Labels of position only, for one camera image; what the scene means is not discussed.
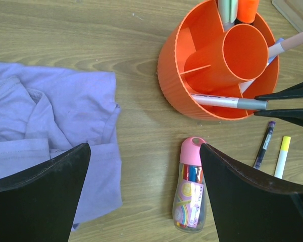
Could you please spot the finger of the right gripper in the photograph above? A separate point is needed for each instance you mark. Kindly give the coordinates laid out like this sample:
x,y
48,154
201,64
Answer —
x,y
293,92
294,116

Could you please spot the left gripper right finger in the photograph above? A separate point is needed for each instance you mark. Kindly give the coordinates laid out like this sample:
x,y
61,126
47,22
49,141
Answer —
x,y
248,204

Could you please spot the blue capped white marker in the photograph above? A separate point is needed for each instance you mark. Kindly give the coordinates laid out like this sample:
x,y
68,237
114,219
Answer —
x,y
275,50

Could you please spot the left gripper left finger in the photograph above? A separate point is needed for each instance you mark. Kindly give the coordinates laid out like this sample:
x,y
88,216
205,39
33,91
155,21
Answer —
x,y
39,203

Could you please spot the dark purple pen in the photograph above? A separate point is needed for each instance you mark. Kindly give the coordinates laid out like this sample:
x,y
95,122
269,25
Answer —
x,y
264,145

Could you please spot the mint green highlighter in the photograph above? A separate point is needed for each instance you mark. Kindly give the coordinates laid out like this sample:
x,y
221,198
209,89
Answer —
x,y
228,12

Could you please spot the purple cloth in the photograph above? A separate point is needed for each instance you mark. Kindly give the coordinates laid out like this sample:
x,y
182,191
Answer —
x,y
46,111

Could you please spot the yellow capped white marker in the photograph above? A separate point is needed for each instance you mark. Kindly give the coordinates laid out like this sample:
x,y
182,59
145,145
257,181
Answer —
x,y
281,161

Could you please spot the pink capped marker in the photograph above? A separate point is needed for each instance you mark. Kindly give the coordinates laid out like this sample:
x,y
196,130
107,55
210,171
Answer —
x,y
288,43

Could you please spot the red pen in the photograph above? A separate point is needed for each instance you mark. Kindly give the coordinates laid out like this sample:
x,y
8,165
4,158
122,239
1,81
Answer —
x,y
230,102

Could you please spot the orange round desk organizer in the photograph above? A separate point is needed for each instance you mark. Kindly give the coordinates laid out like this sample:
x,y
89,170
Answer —
x,y
200,57

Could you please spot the black orange highlighter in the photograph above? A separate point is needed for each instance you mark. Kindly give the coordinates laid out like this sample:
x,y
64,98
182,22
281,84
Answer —
x,y
247,10

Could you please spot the pink lidded marker bottle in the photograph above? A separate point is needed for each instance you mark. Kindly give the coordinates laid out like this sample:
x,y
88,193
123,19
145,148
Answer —
x,y
189,206

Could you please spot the wooden clothes rack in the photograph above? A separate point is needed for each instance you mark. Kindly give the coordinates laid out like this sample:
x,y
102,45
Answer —
x,y
292,11

